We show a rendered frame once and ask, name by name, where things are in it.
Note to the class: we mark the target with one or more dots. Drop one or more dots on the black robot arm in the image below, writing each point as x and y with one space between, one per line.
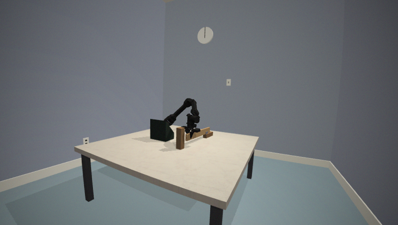
190 118

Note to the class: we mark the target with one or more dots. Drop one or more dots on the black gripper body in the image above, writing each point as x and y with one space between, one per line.
190 127

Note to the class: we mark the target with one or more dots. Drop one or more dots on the long wooden rail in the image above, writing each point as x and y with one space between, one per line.
195 135

